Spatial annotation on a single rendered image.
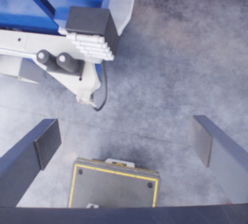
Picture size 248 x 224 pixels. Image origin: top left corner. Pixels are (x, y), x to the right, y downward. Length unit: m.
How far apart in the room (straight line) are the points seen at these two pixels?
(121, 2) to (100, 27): 0.36
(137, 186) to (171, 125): 0.63
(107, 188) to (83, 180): 0.20
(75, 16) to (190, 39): 1.36
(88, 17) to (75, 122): 1.28
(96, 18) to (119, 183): 1.15
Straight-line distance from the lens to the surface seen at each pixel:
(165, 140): 1.69
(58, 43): 1.08
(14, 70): 1.59
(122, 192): 1.47
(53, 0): 0.90
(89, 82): 0.94
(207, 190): 1.86
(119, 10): 1.00
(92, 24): 0.70
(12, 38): 1.27
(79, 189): 1.56
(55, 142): 0.17
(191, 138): 0.17
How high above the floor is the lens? 1.68
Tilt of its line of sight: 80 degrees down
